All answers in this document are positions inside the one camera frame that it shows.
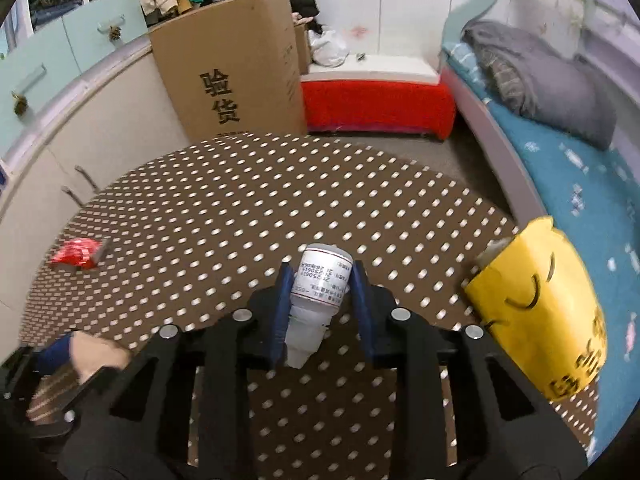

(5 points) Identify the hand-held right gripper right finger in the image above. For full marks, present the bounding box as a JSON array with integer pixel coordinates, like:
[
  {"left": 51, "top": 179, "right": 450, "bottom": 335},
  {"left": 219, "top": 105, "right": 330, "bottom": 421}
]
[{"left": 350, "top": 260, "right": 588, "bottom": 480}]

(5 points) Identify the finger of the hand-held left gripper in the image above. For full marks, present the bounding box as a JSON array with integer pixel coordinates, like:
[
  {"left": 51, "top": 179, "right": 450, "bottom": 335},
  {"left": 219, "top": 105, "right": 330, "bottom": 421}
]
[
  {"left": 27, "top": 360, "right": 132, "bottom": 436},
  {"left": 2, "top": 336, "right": 77, "bottom": 386}
]

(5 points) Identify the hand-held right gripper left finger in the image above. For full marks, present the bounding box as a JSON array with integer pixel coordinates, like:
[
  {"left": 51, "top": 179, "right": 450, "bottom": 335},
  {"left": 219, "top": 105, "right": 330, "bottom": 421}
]
[{"left": 55, "top": 262, "right": 296, "bottom": 480}]

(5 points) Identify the beige wrapper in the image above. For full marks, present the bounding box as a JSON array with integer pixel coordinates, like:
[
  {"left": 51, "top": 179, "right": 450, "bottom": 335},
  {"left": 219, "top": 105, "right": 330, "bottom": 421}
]
[{"left": 72, "top": 334, "right": 132, "bottom": 383}]

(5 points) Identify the white plastic bottle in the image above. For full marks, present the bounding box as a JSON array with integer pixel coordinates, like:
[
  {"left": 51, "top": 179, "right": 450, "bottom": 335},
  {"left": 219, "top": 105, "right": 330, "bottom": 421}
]
[{"left": 284, "top": 243, "right": 355, "bottom": 370}]

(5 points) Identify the red foil packet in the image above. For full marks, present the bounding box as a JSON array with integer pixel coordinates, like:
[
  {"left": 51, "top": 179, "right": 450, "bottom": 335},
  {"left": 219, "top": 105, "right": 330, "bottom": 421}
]
[{"left": 49, "top": 238, "right": 103, "bottom": 271}]

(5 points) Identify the brown polka-dot tablecloth table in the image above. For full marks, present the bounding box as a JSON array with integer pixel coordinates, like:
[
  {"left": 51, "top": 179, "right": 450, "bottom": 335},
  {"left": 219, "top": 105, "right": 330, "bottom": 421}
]
[{"left": 22, "top": 130, "right": 553, "bottom": 480}]

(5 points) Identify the yellow paper bag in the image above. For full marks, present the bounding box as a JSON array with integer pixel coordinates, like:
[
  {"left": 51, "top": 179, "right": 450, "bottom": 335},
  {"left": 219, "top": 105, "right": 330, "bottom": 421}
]
[{"left": 464, "top": 215, "right": 609, "bottom": 402}]

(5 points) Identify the red storage bench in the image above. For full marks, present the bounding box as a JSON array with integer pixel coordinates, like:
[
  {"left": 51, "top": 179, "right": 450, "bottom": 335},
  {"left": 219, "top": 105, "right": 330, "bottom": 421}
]
[{"left": 299, "top": 55, "right": 458, "bottom": 142}]

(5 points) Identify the mint and beige cabinet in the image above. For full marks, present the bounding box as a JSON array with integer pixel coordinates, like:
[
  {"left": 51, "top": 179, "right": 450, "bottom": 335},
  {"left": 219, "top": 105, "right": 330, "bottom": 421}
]
[{"left": 0, "top": 0, "right": 166, "bottom": 311}]

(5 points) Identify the large cardboard box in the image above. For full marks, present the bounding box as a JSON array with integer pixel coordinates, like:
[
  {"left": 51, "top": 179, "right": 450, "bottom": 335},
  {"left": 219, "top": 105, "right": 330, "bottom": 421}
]
[{"left": 148, "top": 0, "right": 308, "bottom": 143}]

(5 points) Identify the small cardboard box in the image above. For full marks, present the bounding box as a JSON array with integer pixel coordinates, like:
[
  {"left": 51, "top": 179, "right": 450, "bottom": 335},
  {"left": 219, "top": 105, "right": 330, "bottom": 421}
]
[{"left": 292, "top": 20, "right": 313, "bottom": 78}]

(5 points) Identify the white plastic bag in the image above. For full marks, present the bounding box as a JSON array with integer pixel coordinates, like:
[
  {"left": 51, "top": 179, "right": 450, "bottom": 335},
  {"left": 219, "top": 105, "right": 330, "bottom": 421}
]
[{"left": 306, "top": 27, "right": 351, "bottom": 68}]

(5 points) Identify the grey pillow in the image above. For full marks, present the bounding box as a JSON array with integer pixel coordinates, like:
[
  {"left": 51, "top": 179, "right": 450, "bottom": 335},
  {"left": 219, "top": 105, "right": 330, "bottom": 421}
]
[{"left": 461, "top": 20, "right": 618, "bottom": 152}]

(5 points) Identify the white panelled wardrobe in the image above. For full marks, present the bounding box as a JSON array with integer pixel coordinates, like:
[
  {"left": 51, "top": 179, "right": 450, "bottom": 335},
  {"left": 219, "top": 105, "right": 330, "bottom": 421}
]
[{"left": 220, "top": 0, "right": 453, "bottom": 68}]

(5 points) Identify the black cloth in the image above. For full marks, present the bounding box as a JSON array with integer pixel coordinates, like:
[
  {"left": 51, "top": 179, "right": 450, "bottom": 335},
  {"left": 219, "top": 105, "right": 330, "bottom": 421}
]
[{"left": 290, "top": 0, "right": 323, "bottom": 25}]

